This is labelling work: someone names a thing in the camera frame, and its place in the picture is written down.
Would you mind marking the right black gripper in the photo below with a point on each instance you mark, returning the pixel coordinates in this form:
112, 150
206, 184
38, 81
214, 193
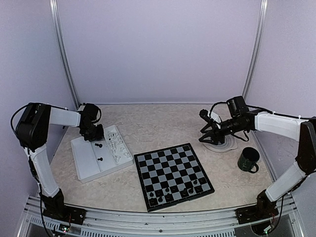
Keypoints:
215, 134

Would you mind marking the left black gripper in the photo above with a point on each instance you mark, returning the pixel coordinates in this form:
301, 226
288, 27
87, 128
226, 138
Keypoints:
99, 136

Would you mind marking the white plastic tray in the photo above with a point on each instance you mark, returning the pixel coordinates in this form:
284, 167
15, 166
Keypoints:
87, 166

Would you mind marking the black white chessboard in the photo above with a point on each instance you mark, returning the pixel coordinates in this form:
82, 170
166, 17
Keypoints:
169, 167

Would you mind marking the black king piece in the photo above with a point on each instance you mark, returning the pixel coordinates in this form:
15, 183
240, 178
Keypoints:
184, 193

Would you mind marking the black chess bishop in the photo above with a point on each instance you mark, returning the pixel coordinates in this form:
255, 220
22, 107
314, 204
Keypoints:
168, 196

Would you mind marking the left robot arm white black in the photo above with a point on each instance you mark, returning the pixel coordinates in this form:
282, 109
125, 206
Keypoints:
32, 133

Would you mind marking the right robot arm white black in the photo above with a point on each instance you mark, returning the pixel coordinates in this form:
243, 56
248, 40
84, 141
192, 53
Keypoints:
248, 118

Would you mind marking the pile of white chess pieces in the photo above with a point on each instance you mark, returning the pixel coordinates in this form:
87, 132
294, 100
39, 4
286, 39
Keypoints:
117, 147

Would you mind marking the grey spiral collapsible bowl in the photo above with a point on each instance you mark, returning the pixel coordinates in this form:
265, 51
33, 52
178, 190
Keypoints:
229, 145

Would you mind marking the dark green mug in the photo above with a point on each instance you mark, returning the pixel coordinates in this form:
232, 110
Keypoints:
248, 160

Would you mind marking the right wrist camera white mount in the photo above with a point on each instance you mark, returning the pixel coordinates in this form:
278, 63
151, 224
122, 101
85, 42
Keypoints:
209, 116

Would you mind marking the aluminium front frame rail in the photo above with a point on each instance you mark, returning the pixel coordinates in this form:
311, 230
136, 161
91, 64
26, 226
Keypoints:
110, 223

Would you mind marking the left aluminium corner post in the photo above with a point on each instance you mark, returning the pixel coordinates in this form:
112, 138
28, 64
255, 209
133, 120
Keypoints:
62, 50

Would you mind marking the aluminium corner post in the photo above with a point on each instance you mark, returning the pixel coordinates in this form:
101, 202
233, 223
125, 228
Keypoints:
62, 50
256, 48

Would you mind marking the right aluminium corner post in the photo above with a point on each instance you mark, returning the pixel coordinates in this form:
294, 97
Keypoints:
256, 48

